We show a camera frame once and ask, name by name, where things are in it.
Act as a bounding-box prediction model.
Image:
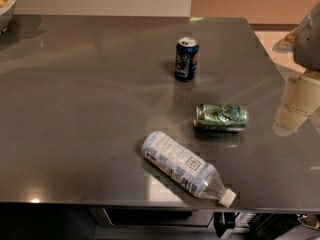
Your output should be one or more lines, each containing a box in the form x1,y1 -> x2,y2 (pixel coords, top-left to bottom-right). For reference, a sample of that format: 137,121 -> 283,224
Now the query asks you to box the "blue label plastic bottle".
142,131 -> 236,208

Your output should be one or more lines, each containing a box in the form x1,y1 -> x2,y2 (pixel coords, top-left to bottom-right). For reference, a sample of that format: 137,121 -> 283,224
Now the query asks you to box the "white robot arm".
293,1 -> 320,71

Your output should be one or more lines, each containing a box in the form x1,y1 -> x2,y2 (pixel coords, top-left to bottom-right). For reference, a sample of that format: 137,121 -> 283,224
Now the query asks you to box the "green soda can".
193,104 -> 249,132

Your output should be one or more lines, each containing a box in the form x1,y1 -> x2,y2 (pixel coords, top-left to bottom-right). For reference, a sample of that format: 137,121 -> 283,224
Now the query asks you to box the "blue Pepsi can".
175,37 -> 199,81

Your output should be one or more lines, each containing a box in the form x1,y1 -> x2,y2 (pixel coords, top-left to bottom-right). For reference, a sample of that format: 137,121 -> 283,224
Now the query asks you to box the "dark drawer under counter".
89,208 -> 214,228

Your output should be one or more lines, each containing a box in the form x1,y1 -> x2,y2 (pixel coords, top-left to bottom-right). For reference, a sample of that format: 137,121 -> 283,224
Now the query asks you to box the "white bowl with food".
0,0 -> 16,33

